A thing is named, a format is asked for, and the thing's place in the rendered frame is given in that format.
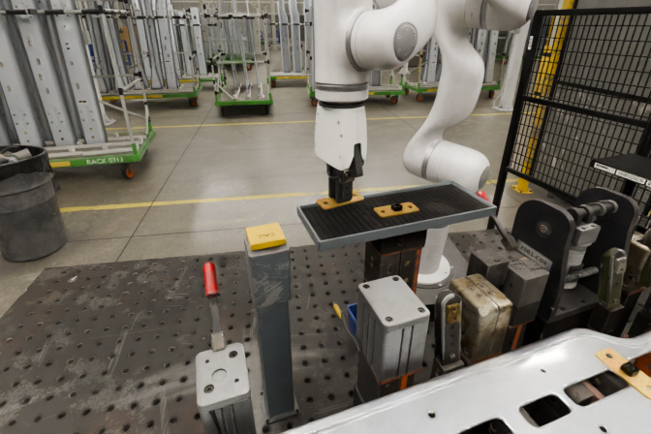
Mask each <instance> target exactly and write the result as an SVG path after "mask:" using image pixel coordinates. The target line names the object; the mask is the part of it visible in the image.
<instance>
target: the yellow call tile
mask: <svg viewBox="0 0 651 434"><path fill-rule="evenodd" d="M246 234H247V238H248V241H249V245H250V248H251V250H258V249H263V248H267V247H272V246H278V245H283V244H286V238H285V236H284V234H283V232H282V230H281V228H280V226H279V224H278V223H272V224H267V225H261V226H256V227H250V228H246Z"/></svg>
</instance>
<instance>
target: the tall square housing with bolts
mask: <svg viewBox="0 0 651 434"><path fill-rule="evenodd" d="M429 316H430V312H429V310H428V309H427V308H426V307H425V305H424V304H423V303H422V302H421V301H420V300H419V298H418V297H417V296H416V295H415V294H414V292H413V291H412V290H411V289H410V288H409V287H408V285H407V284H406V283H405V282H404V281H403V279H402V278H401V277H400V276H398V275H393V276H389V277H386V278H382V279H378V280H373V281H369V282H365V283H361V284H360V285H359V286H358V295H357V314H356V337H355V339H356V341H357V342H358V344H359V346H360V348H361V353H358V368H357V384H356V385H354V404H353V407H354V406H357V405H360V404H363V403H365V402H368V401H371V400H374V399H377V398H379V397H382V396H385V395H388V394H391V393H393V392H396V391H398V390H401V389H404V388H408V387H411V386H413V385H414V379H415V374H416V373H417V372H419V371H421V370H422V367H421V364H422V358H423V352H424V346H425V340H426V334H427V329H428V323H429Z"/></svg>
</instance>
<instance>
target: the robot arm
mask: <svg viewBox="0 0 651 434"><path fill-rule="evenodd" d="M376 2H377V4H378V6H379V8H380V10H375V11H373V9H372V4H373V0H314V40H315V97H316V98H317V99H318V100H319V101H318V106H317V112H316V124H315V153H316V155H317V156H318V157H319V158H321V159H322V160H324V161H325V163H326V173H327V175H328V176H329V178H328V196H329V197H330V198H334V194H335V201H336V202H337V203H341V202H347V201H350V200H351V199H352V198H353V181H354V180H355V177H361V176H363V171H362V166H363V165H364V164H365V160H366V149H367V132H366V115H365V107H364V105H365V101H364V100H365V99H367V98H368V88H369V70H373V71H391V70H395V69H398V68H400V67H402V66H403V65H405V64H406V63H407V62H409V61H410V60H411V59H412V58H413V57H414V56H415V55H416V54H417V53H418V52H419V51H420V50H421V49H422V48H423V47H424V46H425V45H426V44H427V42H428V41H429V40H430V38H431V37H432V35H434V37H435V39H436V41H437V43H438V46H439V48H440V51H441V54H442V72H441V76H440V81H439V86H438V91H437V96H436V99H435V102H434V105H433V107H432V110H431V111H430V113H429V115H428V117H427V119H426V120H425V122H424V123H423V125H422V126H421V127H420V129H419V130H418V131H417V132H416V134H415V135H414V136H413V137H412V139H411V140H410V141H409V143H408V144H407V146H406V148H405V151H404V154H403V162H404V165H405V167H406V169H407V170H408V171H409V172H410V173H412V174H414V175H416V176H418V177H421V178H423V179H425V180H428V181H430V182H433V183H440V182H446V181H454V182H456V183H457V184H459V185H461V186H462V187H464V188H466V189H468V190H469V191H471V192H473V193H474V194H475V193H476V192H477V191H478V190H479V189H480V188H482V187H483V186H484V184H485V183H486V182H487V180H488V179H489V175H490V165H489V162H488V160H487V158H486V157H485V156H484V155H483V154H481V153H480V152H478V151H477V150H474V149H472V148H469V147H466V146H462V145H459V144H456V143H453V142H450V141H447V140H444V139H443V132H444V131H445V130H446V129H447V128H449V127H452V126H454V125H456V124H459V123H461V122H462V121H464V120H465V119H466V118H467V117H468V116H469V115H470V114H471V113H472V112H473V110H474V108H475V106H476V104H477V101H478V98H479V95H480V93H481V86H482V82H483V78H484V65H483V62H482V60H481V57H480V56H479V55H478V53H477V52H476V51H475V49H474V48H473V46H472V45H471V43H470V41H469V38H468V29H469V28H475V29H484V30H494V31H511V30H514V29H517V28H519V27H521V26H523V25H524V24H526V23H527V22H528V21H529V20H530V19H531V18H532V17H533V15H534V13H535V11H536V10H537V7H538V3H539V0H376ZM344 170H348V171H346V172H345V173H344ZM449 228H450V225H446V226H442V227H438V228H433V229H428V230H427V235H426V241H425V245H424V247H423V248H422V249H421V256H420V263H419V271H418V284H423V285H433V284H438V283H441V282H443V281H444V280H446V279H447V278H448V276H449V274H450V265H449V262H448V261H447V259H446V258H445V257H444V256H443V255H442V254H443V251H444V247H445V243H446V239H447V236H448V232H449Z"/></svg>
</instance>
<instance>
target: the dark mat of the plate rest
mask: <svg viewBox="0 0 651 434"><path fill-rule="evenodd" d="M397 202H399V203H403V202H411V203H412V204H413V205H415V206H416V207H417V208H418V209H419V212H414V213H409V214H403V215H397V216H392V217H387V218H381V217H380V216H379V215H378V214H377V213H376V212H375V211H374V208H375V207H380V206H386V205H391V204H392V203H397ZM488 207H489V206H488V205H486V204H484V203H483V202H481V201H479V200H477V199H475V198H474V197H472V196H470V195H469V194H467V193H465V192H464V191H462V190H460V189H459V188H457V187H456V186H454V185H452V184H449V185H443V186H437V187H431V188H425V189H419V190H414V191H408V192H402V193H396V194H389V195H383V196H378V197H372V198H366V199H364V200H363V201H356V202H353V203H349V204H345V205H341V206H338V207H334V208H331V209H322V208H321V207H320V206H314V207H308V208H301V210H302V212H303V214H304V215H305V217H306V218H307V220H308V222H309V223H310V225H311V226H312V228H313V230H314V231H315V233H316V234H317V236H318V238H319V239H320V240H326V239H331V238H336V237H341V236H346V235H351V234H356V233H365V232H370V231H375V230H379V229H384V228H389V227H395V226H400V225H405V224H410V223H415V222H419V221H424V220H429V219H434V218H439V217H444V216H449V215H453V214H459V213H464V212H469V211H474V210H479V209H484V208H488Z"/></svg>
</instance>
